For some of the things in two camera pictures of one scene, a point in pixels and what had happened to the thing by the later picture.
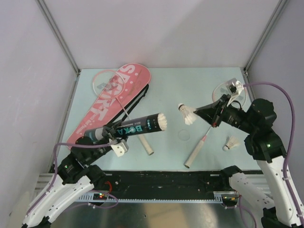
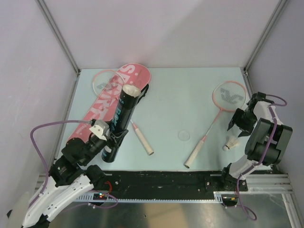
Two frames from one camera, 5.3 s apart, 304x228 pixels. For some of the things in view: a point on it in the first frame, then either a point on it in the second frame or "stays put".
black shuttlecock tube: x=146 y=124 → x=123 y=121
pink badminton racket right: x=223 y=90 stays put
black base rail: x=142 y=185 stays put
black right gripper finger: x=211 y=112 → x=231 y=123
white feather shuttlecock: x=233 y=142 stays put
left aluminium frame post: x=59 y=36 stays put
